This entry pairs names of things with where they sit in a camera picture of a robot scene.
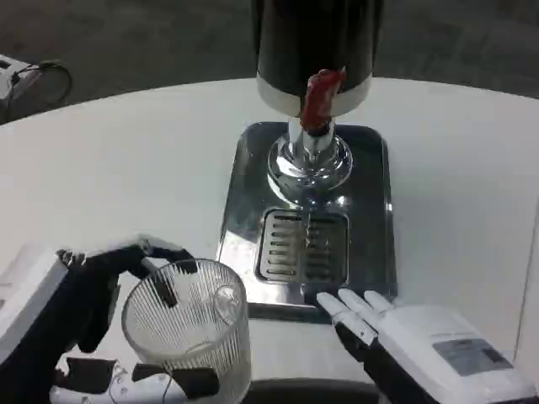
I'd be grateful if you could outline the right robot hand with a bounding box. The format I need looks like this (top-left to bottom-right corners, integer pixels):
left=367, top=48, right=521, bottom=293
left=316, top=288, right=538, bottom=404

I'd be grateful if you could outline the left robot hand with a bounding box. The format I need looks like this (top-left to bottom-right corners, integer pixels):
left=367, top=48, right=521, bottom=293
left=0, top=233, right=221, bottom=404

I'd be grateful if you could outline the clear ribbed glass cup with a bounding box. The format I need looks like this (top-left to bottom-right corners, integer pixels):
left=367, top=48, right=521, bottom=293
left=121, top=258, right=253, bottom=404

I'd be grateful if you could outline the steel drip tray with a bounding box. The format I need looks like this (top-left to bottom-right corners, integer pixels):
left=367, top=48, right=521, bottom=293
left=215, top=121, right=398, bottom=325

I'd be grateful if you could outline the black drink dispenser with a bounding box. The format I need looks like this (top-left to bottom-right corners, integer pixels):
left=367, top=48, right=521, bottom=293
left=251, top=0, right=383, bottom=187

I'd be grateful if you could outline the white box with cable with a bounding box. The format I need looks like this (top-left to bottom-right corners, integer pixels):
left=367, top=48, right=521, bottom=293
left=0, top=54, right=73, bottom=114

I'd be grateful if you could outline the red dispenser tap handle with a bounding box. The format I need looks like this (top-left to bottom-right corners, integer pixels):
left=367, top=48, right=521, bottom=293
left=300, top=68, right=347, bottom=130

